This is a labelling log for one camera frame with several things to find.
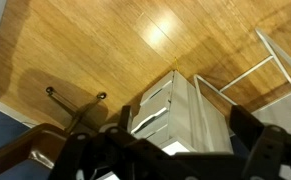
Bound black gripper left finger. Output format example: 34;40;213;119
48;105;193;180

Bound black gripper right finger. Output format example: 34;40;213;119
229;105;291;180

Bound white metal clothes rack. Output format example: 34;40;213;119
193;27;291;180

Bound brown wooden chair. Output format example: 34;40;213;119
0;123;73;180

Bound white drawer unit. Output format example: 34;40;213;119
128;69;234;157

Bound thin yellow strip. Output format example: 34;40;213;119
173;56;180;72

